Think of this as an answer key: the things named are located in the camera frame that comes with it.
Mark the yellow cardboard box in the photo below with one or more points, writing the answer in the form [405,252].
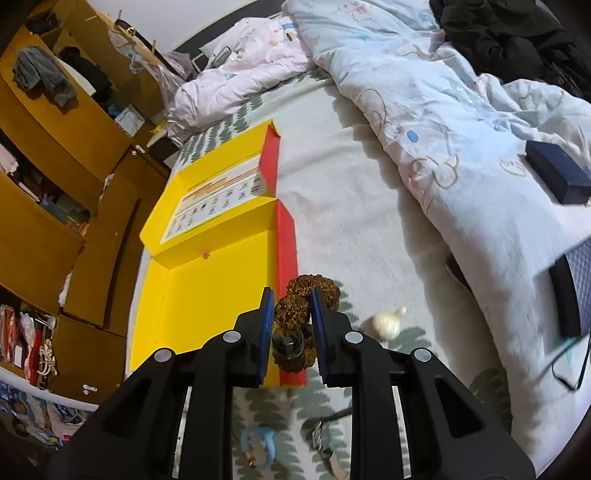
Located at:
[207,300]

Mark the wooden wardrobe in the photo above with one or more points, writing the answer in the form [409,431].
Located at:
[101,258]

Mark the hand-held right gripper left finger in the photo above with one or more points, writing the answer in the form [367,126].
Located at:
[264,341]

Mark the white blue printed quilt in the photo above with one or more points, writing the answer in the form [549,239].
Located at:
[461,138]

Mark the white garlic-shaped ornament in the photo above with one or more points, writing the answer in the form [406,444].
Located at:
[385,325]

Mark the white blue paper packet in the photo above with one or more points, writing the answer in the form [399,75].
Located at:
[129,119]

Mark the black garment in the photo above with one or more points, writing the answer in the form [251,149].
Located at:
[87,74]

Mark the navy blue box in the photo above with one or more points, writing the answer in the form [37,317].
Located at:
[558,173]

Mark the grey garment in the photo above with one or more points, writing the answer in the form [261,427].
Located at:
[44,74]

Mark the black clothes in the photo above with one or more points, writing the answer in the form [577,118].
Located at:
[498,37]

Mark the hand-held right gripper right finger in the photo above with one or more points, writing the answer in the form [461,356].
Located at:
[318,341]

